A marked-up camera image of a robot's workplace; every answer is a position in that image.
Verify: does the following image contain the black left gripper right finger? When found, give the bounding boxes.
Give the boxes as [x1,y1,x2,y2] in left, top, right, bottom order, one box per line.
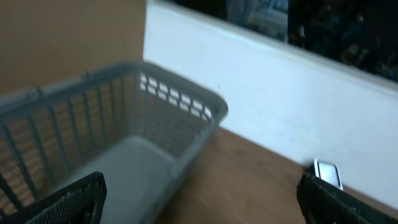
[297,172,397,224]

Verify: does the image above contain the white barcode scanner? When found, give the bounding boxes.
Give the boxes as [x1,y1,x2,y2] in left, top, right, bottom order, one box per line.
[313,158,343,190]

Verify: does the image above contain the grey plastic basket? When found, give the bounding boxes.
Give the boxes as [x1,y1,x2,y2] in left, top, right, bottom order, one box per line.
[1,61,228,223]

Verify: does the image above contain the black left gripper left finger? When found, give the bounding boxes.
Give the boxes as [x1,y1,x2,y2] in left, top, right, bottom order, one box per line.
[1,171,107,224]

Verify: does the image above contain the brown cardboard panel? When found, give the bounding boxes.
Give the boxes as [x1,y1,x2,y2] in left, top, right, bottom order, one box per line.
[1,0,146,93]

